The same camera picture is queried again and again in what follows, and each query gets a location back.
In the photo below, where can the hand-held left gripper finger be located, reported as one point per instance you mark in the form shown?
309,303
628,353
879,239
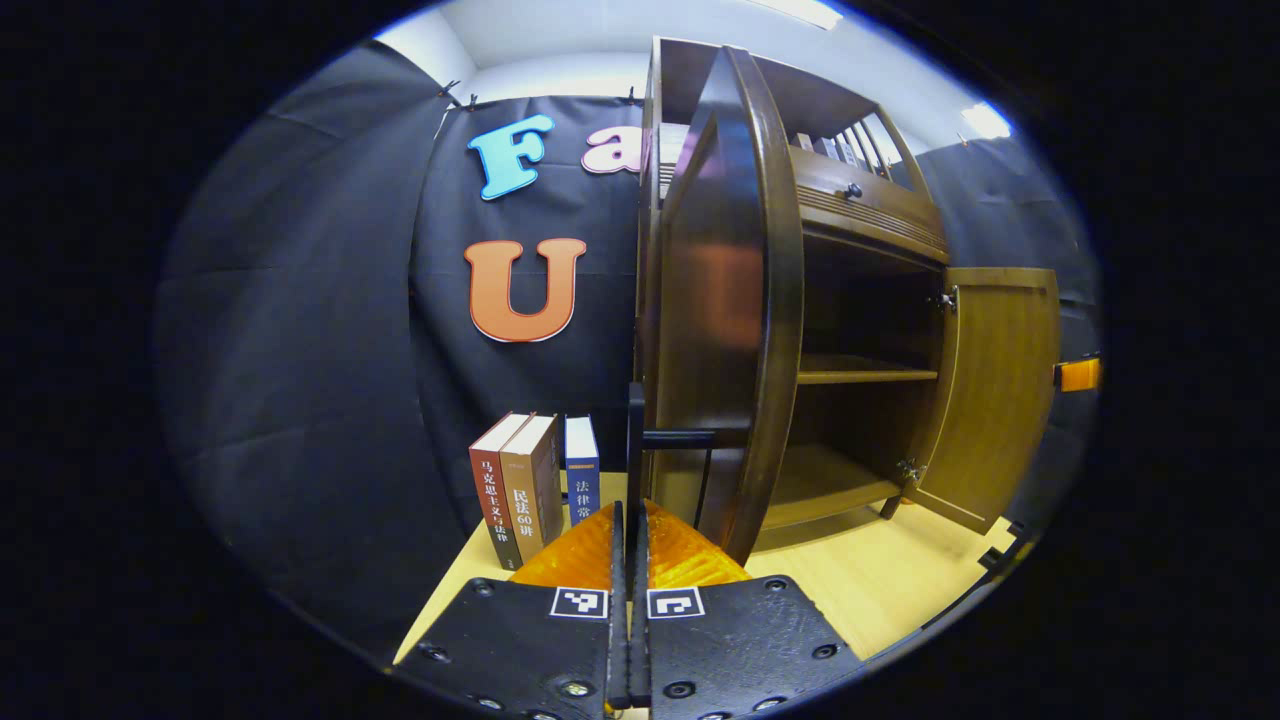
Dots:
617,640
640,640

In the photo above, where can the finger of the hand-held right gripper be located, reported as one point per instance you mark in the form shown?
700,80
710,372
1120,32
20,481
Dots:
1080,375

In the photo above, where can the wooden cabinet door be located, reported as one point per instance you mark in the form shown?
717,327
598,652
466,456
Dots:
720,300
1000,390

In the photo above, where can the wooden double-door shoe cabinet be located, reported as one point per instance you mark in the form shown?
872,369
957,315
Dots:
860,370

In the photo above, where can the blue book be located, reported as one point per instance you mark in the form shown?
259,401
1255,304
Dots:
582,475

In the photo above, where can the brown book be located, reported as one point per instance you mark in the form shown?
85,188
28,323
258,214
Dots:
530,490

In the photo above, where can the red book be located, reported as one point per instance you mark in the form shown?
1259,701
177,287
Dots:
492,500

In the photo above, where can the wooden drawer with black knob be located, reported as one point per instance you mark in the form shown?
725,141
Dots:
870,205

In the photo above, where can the ceiling light panel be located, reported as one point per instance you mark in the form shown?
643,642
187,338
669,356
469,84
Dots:
800,10
985,120

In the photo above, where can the white spine book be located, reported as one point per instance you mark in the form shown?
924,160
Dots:
848,152

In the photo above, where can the pale grey book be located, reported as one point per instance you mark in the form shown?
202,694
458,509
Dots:
827,148

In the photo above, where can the black backdrop cloth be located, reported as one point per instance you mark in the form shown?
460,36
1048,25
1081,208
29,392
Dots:
300,350

